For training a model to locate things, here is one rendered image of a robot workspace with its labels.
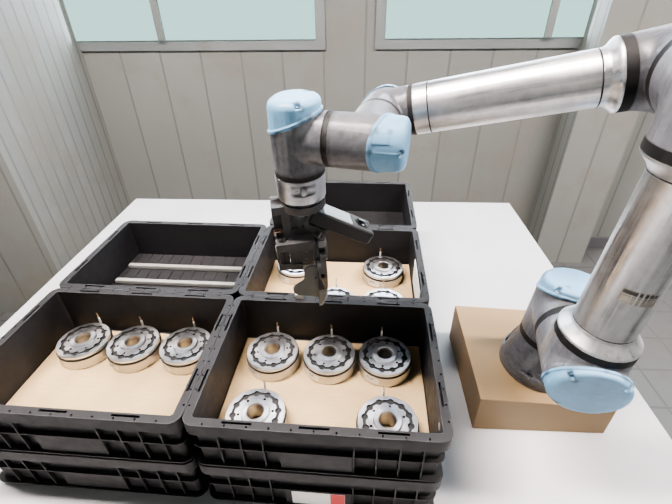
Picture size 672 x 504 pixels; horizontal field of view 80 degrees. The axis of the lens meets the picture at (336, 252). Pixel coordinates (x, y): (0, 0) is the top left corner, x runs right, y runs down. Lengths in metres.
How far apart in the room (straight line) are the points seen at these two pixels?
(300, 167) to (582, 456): 0.77
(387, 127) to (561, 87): 0.24
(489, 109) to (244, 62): 1.93
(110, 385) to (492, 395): 0.74
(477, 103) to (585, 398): 0.46
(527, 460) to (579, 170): 1.92
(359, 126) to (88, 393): 0.70
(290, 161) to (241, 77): 1.91
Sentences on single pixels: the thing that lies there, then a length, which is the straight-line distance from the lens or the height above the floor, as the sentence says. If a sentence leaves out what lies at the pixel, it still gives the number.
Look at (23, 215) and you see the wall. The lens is 2.36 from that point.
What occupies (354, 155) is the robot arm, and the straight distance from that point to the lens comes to 0.54.
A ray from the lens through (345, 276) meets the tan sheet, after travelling 1.06.
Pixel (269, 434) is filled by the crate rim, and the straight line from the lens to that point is 0.65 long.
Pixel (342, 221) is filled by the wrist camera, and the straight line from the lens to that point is 0.65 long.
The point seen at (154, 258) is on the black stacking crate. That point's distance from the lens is 1.25.
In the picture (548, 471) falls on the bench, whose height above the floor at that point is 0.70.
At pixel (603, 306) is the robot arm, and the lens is 0.66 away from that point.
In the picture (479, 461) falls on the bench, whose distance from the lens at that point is 0.91.
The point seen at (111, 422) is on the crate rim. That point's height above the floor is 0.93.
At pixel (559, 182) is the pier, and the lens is 2.60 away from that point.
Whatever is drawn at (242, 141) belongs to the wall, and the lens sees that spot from 2.55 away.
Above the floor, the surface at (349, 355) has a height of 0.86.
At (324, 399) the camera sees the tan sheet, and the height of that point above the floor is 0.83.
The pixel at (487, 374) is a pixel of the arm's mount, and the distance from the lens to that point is 0.92.
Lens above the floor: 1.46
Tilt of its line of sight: 33 degrees down
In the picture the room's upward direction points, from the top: 1 degrees counter-clockwise
